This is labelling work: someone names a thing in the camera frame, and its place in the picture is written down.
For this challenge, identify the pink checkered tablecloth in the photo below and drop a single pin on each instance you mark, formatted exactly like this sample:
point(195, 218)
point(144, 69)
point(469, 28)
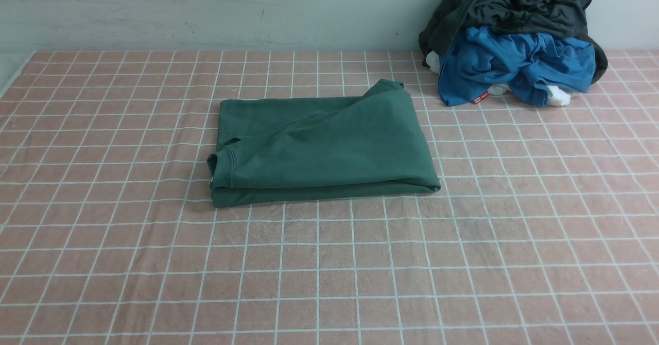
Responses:
point(544, 232)

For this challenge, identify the dark grey crumpled garment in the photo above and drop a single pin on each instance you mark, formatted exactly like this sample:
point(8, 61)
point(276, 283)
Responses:
point(559, 18)

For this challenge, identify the green long sleeve shirt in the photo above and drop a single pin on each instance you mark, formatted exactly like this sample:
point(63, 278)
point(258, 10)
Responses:
point(274, 150)

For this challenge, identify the blue crumpled garment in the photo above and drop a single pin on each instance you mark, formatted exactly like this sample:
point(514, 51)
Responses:
point(526, 62)

